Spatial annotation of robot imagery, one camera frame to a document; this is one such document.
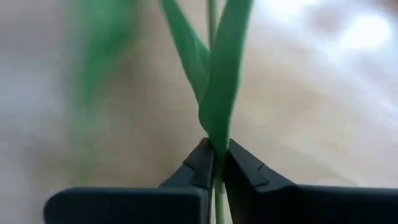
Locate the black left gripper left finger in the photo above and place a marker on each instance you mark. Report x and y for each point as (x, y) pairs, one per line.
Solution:
(140, 205)

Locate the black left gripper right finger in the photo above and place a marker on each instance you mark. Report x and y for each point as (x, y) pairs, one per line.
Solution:
(295, 205)

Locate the green stemmed artificial flower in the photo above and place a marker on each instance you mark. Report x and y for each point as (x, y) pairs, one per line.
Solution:
(102, 46)
(220, 93)

